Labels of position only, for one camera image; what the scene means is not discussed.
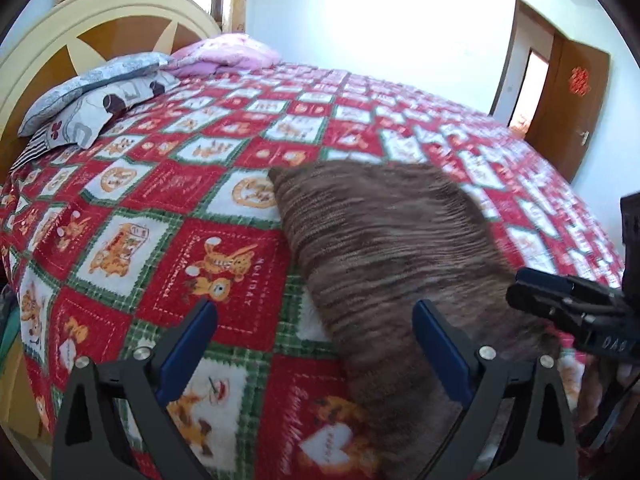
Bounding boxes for brown door frame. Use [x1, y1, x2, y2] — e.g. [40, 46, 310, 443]
[489, 0, 566, 131]

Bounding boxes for grey floral pillow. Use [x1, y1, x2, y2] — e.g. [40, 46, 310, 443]
[17, 52, 173, 137]

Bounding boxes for wooden bed side rail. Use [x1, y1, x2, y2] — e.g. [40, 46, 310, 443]
[0, 332, 43, 436]

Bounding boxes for black cable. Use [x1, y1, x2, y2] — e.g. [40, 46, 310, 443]
[585, 375, 640, 453]

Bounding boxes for striped pillow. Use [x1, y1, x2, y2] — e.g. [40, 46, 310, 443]
[9, 127, 58, 173]

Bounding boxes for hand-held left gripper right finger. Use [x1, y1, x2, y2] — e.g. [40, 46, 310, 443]
[412, 299, 581, 480]

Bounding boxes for brown knit sweater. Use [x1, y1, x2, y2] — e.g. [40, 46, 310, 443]
[268, 160, 576, 480]

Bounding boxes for red paper door decoration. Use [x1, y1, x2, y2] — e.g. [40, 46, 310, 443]
[567, 66, 593, 95]

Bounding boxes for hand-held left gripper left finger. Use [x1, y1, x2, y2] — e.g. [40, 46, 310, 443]
[50, 299, 219, 480]

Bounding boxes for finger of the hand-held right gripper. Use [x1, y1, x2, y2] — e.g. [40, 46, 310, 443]
[506, 282, 617, 332]
[516, 267, 625, 307]

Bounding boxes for teal cloth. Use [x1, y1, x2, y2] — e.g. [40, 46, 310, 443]
[0, 285, 22, 356]

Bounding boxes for brown wooden door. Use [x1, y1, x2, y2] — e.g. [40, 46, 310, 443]
[525, 37, 612, 183]

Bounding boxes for cream wooden bed headboard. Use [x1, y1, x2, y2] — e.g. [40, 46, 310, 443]
[0, 0, 223, 181]

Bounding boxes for pink quilt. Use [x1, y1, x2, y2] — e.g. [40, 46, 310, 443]
[170, 33, 281, 77]

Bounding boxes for person's right hand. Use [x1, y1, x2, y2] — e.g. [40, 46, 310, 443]
[575, 357, 640, 426]

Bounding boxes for red printed bear blanket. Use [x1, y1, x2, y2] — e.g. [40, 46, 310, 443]
[0, 62, 626, 480]

